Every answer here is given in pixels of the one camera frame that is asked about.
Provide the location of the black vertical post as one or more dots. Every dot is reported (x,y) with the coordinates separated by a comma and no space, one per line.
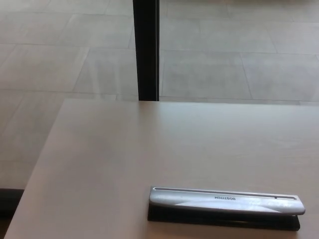
(145,49)

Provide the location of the silver Bostitch hole punch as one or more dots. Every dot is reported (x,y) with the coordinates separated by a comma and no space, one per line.
(224,203)

